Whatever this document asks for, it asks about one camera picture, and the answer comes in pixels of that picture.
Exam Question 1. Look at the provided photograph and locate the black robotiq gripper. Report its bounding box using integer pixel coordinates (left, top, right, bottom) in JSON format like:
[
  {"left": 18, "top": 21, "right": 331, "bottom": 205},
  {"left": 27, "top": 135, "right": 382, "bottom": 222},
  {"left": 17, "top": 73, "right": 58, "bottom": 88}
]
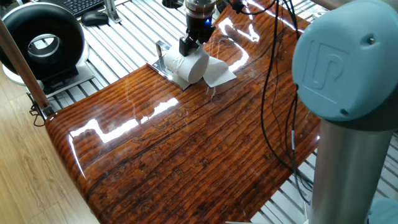
[{"left": 178, "top": 14, "right": 216, "bottom": 57}]

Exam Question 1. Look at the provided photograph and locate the white toilet paper roll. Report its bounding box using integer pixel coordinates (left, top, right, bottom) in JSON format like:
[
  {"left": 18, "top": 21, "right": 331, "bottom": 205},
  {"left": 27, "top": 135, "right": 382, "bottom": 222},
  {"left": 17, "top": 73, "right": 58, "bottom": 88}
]
[{"left": 164, "top": 44, "right": 238, "bottom": 88}]

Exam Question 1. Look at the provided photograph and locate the chrome toilet paper holder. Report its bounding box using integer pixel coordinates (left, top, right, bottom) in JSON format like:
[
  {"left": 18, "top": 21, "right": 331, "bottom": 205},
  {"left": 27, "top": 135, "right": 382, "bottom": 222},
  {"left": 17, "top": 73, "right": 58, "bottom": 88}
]
[{"left": 146, "top": 40, "right": 191, "bottom": 91}]

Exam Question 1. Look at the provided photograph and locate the black round disc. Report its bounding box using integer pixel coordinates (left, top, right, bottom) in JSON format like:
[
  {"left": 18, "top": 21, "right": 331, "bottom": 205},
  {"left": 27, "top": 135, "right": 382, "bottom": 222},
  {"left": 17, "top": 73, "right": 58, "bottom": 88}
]
[{"left": 161, "top": 0, "right": 185, "bottom": 9}]

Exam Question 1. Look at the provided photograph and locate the black computer mouse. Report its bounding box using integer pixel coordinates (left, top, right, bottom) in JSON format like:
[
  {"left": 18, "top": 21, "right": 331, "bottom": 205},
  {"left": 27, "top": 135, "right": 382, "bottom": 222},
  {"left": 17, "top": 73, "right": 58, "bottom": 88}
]
[{"left": 81, "top": 11, "right": 109, "bottom": 27}]

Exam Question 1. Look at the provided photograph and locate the glossy wood pattern mat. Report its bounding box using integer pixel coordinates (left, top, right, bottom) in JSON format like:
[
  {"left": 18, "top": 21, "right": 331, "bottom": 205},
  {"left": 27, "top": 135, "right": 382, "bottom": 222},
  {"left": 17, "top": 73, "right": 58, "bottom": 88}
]
[{"left": 45, "top": 0, "right": 321, "bottom": 224}]

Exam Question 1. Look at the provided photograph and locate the black computer keyboard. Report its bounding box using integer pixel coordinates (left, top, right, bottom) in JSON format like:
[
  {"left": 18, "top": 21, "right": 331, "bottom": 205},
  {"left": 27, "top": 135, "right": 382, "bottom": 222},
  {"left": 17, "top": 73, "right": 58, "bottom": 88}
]
[{"left": 62, "top": 0, "right": 105, "bottom": 17}]

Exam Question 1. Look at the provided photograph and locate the brown wooden pole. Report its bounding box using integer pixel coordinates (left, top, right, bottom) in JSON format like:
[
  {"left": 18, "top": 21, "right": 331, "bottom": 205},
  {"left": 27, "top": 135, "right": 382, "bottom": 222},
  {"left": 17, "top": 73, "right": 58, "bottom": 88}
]
[{"left": 0, "top": 18, "right": 54, "bottom": 118}]

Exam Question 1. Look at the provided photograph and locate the black cable plug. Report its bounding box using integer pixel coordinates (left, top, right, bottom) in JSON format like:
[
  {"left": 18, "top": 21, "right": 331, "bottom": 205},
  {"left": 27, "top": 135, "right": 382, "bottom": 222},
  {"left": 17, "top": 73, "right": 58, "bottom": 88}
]
[{"left": 231, "top": 0, "right": 247, "bottom": 14}]

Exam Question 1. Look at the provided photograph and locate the aluminium upright bracket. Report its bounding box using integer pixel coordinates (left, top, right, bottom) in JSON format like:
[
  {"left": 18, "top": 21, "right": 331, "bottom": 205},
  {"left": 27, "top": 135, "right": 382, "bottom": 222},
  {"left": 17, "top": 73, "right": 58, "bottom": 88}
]
[{"left": 104, "top": 0, "right": 122, "bottom": 24}]

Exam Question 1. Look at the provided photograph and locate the thick black cable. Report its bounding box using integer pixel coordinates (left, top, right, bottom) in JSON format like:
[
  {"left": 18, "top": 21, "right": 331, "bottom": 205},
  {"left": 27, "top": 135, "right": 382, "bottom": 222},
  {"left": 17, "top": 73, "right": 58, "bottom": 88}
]
[{"left": 259, "top": 0, "right": 313, "bottom": 187}]

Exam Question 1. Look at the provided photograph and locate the thin black wire loop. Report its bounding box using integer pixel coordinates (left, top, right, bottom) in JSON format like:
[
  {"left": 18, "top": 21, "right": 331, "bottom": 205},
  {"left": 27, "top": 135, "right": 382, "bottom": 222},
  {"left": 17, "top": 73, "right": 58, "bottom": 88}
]
[{"left": 29, "top": 101, "right": 47, "bottom": 128}]

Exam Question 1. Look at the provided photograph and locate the black round ring device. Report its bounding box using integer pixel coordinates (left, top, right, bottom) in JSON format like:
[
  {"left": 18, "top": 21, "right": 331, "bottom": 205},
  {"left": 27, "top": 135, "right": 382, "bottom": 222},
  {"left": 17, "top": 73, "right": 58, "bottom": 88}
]
[{"left": 0, "top": 2, "right": 95, "bottom": 96}]

